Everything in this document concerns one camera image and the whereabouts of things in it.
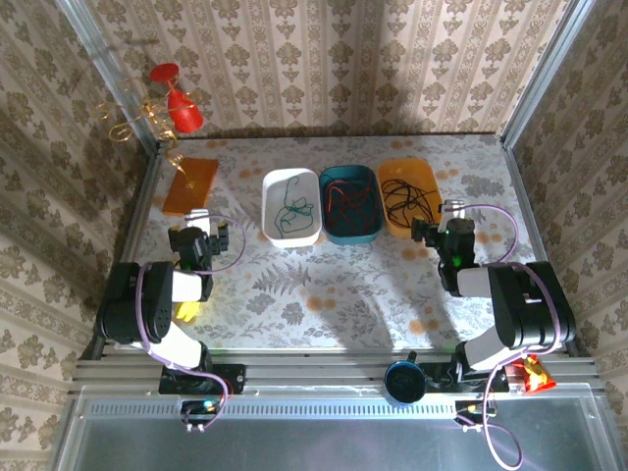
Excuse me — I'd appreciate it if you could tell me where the aluminium table side rail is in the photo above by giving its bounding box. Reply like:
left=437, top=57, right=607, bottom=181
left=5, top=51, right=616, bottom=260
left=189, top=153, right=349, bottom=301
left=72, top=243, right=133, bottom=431
left=499, top=136, right=553, bottom=269
left=90, top=146, right=163, bottom=354

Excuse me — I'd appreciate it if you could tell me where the grey metal panel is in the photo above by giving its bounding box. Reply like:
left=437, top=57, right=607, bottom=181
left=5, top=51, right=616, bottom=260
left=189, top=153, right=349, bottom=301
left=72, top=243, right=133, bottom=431
left=51, top=392, right=617, bottom=471

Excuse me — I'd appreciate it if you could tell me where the red wine glass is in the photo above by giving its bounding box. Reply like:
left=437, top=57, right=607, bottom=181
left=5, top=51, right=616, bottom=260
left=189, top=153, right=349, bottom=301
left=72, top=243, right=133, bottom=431
left=149, top=62, right=204, bottom=134

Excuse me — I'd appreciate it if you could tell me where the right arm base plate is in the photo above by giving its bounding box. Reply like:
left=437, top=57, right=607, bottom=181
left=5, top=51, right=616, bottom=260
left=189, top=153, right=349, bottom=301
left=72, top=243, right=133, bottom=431
left=421, top=361, right=509, bottom=393

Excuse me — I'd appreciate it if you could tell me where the small circuit board with wires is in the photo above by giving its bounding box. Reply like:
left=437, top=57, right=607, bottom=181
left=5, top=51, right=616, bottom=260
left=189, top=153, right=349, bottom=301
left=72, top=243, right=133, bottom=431
left=180, top=399, right=222, bottom=436
left=453, top=399, right=497, bottom=433

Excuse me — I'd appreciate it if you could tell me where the green cable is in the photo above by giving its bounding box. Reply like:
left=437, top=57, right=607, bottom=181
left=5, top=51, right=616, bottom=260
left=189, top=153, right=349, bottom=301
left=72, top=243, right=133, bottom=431
left=273, top=176, right=316, bottom=236

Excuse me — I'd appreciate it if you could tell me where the red snack packet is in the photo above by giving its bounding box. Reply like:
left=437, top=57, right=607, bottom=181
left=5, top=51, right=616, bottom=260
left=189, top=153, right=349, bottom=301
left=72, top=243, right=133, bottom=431
left=504, top=353, right=558, bottom=396

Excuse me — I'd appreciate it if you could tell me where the orange plastic tray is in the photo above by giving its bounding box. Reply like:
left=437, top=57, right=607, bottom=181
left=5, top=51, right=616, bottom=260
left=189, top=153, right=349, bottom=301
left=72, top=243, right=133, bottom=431
left=377, top=156, right=443, bottom=239

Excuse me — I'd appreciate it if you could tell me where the blue round cup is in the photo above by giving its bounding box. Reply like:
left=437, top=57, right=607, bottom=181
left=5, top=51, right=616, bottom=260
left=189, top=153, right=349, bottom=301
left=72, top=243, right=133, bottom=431
left=384, top=351, right=427, bottom=407

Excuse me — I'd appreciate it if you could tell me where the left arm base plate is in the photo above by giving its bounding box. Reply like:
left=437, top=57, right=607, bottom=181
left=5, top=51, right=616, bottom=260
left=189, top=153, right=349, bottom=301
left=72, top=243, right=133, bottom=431
left=157, top=362, right=246, bottom=396

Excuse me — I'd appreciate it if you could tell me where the yellow soft object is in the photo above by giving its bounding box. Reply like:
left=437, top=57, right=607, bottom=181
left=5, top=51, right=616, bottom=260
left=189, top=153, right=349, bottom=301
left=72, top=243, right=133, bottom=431
left=175, top=301, right=202, bottom=325

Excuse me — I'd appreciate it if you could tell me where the white plastic tray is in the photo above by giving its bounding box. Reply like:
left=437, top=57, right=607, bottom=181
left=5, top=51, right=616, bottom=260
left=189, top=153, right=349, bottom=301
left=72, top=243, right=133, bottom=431
left=262, top=168, right=323, bottom=248

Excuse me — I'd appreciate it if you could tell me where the teal plastic tray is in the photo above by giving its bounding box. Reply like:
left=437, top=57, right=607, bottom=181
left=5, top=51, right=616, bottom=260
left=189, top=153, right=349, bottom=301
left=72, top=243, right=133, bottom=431
left=318, top=165, right=384, bottom=246

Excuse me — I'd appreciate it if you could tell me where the gold wire ornament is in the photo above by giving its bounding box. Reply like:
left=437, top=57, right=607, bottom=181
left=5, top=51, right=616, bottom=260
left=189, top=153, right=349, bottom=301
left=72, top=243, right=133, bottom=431
left=91, top=78, right=203, bottom=190

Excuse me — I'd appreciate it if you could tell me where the aluminium frame rail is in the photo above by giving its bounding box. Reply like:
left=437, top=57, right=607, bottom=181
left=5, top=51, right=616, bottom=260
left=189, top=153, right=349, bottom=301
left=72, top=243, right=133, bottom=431
left=68, top=350, right=607, bottom=396

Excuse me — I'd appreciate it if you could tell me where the aluminium frame post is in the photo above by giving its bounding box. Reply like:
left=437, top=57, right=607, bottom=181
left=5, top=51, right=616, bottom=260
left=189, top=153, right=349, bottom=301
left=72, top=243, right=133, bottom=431
left=498, top=0, right=599, bottom=146
left=56, top=0, right=163, bottom=153

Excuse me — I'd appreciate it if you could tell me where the black cable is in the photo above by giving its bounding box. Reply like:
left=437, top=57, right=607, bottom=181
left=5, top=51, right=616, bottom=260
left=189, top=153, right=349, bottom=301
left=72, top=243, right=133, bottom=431
left=381, top=179, right=441, bottom=230

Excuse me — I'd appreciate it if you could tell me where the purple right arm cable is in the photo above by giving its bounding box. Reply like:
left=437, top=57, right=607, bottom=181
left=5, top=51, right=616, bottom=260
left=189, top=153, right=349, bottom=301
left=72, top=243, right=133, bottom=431
left=453, top=203, right=563, bottom=471

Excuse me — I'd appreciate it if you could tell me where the red cable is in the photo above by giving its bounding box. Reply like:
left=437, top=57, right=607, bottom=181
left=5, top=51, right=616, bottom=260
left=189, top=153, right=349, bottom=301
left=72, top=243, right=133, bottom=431
left=326, top=179, right=377, bottom=232

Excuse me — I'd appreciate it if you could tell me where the orange rectangular board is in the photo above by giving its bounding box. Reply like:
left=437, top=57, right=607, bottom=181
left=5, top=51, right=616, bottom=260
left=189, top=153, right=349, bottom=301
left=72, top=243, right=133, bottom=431
left=161, top=157, right=221, bottom=217

